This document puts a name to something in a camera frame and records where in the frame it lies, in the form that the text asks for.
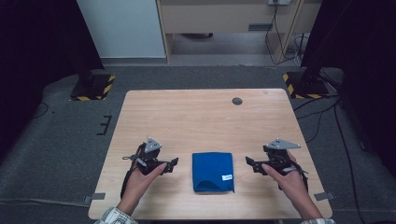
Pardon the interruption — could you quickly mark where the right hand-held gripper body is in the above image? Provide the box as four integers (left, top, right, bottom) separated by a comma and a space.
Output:
262, 137, 302, 177

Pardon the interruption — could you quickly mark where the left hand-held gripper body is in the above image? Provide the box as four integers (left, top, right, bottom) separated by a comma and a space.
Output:
130, 136, 171, 176

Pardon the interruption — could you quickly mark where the blue cloth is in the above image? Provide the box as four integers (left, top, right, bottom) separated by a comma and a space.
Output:
191, 151, 235, 194

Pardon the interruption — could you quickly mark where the person's left hand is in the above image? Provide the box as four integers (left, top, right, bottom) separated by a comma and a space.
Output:
116, 161, 168, 217

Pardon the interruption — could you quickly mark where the person's right hand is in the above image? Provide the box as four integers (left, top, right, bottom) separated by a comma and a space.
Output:
261, 150, 323, 220

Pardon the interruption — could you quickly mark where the grey tape strip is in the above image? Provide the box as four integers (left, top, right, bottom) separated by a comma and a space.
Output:
83, 192, 106, 205
313, 191, 336, 202

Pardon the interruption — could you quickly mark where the black stand base striped edge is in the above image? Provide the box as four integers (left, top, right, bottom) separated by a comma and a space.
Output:
282, 70, 331, 100
69, 70, 116, 102

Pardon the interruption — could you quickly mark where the dark round object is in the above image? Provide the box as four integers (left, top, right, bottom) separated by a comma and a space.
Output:
180, 32, 215, 40

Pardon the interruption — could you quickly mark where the white cabinet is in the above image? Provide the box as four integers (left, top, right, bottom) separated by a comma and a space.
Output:
76, 0, 166, 59

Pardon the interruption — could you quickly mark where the dark curtain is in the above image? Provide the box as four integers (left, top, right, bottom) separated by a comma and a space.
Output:
0, 0, 105, 161
300, 0, 396, 179

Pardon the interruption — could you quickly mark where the light wooden desk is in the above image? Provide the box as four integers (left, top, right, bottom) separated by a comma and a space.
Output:
155, 0, 322, 64

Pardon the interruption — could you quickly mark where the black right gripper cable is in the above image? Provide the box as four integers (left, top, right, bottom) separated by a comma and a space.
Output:
292, 160, 310, 192

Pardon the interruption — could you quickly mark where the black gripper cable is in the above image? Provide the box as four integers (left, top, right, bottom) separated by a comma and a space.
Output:
292, 160, 310, 192
120, 153, 140, 200

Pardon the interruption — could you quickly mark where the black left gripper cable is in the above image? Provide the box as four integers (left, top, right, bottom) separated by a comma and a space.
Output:
120, 153, 140, 200

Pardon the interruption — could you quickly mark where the long black floor cable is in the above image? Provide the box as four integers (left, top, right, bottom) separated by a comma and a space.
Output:
333, 102, 366, 224

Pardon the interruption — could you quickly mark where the grey floor cable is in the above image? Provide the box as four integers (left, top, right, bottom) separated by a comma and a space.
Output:
0, 198, 92, 208

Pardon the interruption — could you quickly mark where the thin black floor cable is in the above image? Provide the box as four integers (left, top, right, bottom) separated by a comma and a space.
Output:
30, 102, 50, 119

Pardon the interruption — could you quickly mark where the black hanging power cable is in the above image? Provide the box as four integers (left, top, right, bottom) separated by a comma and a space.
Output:
264, 0, 303, 65

